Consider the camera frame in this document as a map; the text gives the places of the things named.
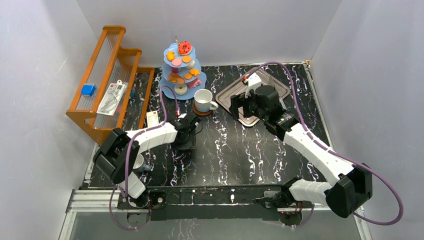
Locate brown wooden saucer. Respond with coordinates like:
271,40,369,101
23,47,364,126
192,102,213,117

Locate white ceramic mug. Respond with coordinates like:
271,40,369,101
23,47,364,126
194,89,219,113

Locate round orange cookie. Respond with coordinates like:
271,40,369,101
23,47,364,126
181,55,192,64
183,73,193,81

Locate cream white donut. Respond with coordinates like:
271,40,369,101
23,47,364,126
174,83,188,96
185,60,196,70

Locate brown croissant pastry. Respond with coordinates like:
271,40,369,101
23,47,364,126
167,72,186,84

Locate magenta pink roll cake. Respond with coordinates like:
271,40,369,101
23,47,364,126
171,67,179,74

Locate pink round macaron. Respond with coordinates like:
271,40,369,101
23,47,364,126
171,58,182,67

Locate orange fish-shaped cookie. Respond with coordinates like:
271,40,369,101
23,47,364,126
166,51,176,62

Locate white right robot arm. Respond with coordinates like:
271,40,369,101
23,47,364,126
229,85,373,218

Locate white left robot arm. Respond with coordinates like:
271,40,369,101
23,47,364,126
92,113,201,208

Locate silver metal tray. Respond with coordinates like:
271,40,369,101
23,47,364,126
215,69,272,127

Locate white staple box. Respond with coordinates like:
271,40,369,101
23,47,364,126
146,110,160,128

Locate blue three-tier cake stand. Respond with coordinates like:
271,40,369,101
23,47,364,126
159,37,207,100

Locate orange wooden tiered rack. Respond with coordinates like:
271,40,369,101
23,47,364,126
66,25,155,145

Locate clear ruler set package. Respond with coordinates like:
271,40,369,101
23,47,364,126
96,79,127,116

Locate blue eraser block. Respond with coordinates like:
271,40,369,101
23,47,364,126
80,84,97,97

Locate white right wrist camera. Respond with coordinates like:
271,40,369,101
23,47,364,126
241,72,262,98

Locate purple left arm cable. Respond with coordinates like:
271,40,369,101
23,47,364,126
109,85,181,231

